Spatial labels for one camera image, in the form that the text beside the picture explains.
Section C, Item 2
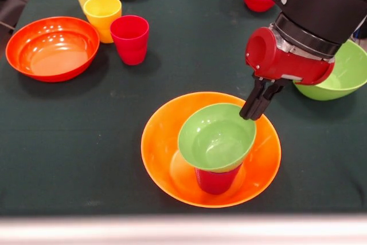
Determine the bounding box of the purple cup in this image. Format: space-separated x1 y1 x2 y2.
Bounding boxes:
194 161 243 195

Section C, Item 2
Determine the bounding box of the dark green tablecloth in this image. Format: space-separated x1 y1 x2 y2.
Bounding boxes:
0 0 367 217

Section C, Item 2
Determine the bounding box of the large orange bowl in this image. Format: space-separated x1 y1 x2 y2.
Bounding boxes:
140 91 282 209

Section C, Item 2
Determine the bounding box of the small green bowl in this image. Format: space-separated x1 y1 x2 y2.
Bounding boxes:
177 103 257 173

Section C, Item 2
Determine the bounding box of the large green bowl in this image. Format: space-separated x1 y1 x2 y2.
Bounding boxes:
292 39 367 102

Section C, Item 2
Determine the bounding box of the yellow cup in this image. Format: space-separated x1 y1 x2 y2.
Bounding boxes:
83 0 123 44

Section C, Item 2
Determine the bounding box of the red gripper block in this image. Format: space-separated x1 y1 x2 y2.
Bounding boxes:
239 26 335 122

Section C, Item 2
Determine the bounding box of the wide red-orange bowl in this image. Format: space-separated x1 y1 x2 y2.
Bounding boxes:
5 16 100 83

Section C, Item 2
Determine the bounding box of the pink cup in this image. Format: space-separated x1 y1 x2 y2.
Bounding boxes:
110 15 150 66

